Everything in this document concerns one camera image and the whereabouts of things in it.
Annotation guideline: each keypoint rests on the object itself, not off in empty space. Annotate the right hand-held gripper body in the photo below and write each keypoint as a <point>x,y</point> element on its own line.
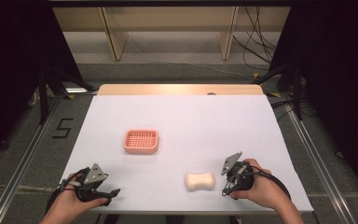
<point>239,177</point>

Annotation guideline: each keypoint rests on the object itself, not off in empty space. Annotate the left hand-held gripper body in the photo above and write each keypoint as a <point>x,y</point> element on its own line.
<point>93,176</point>

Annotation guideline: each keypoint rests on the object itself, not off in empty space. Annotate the person's right hand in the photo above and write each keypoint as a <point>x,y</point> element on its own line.
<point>264,189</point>

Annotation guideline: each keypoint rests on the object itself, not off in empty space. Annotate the person's left hand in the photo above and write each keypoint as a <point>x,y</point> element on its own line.
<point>70,203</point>

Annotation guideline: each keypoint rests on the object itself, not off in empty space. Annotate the white soap bar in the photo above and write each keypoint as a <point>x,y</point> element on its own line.
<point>199,181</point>

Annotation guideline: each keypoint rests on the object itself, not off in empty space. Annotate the black tape floor mark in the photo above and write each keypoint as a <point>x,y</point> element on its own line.
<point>62,128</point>

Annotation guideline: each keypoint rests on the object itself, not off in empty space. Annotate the pink soap dish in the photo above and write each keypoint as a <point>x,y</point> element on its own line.
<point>141,141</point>

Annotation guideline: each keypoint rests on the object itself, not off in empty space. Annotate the white table mat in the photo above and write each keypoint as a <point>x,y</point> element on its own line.
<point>183,124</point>

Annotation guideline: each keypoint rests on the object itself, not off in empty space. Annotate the black tripod stand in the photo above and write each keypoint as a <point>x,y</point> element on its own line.
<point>296,90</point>
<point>45,93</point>

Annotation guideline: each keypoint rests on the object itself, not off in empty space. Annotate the light wooden table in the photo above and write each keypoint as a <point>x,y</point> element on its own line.
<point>167,89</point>

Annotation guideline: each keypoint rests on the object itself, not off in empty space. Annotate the black curtain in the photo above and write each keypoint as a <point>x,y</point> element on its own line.
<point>15,62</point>
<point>338,77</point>

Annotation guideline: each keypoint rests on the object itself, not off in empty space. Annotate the light wooden shelf unit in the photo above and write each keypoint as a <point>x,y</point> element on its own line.
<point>115,34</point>

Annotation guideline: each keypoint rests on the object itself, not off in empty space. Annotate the metal floor rail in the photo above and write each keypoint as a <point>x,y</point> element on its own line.
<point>21,161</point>
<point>317,161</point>

